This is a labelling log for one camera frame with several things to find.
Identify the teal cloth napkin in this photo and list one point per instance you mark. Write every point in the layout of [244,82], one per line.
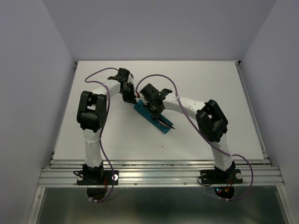
[139,107]

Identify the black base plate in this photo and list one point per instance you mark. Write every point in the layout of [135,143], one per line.
[213,176]
[108,179]

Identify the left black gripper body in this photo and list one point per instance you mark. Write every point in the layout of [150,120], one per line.
[128,95]

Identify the aluminium front rail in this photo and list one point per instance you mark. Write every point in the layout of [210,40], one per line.
[59,174]

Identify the aluminium right side rail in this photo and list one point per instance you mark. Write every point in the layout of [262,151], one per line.
[252,113]

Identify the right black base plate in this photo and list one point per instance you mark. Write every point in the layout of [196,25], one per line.
[213,176]

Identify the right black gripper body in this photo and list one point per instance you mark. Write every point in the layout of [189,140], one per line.
[155,112]

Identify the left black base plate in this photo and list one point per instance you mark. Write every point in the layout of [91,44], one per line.
[108,179]

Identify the aluminium rail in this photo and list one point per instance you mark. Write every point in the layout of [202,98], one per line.
[59,174]
[252,113]

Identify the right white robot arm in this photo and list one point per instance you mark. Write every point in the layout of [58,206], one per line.
[211,121]

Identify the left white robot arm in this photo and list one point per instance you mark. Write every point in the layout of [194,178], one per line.
[92,115]

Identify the metal knife black handle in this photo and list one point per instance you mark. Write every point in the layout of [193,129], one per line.
[164,122]

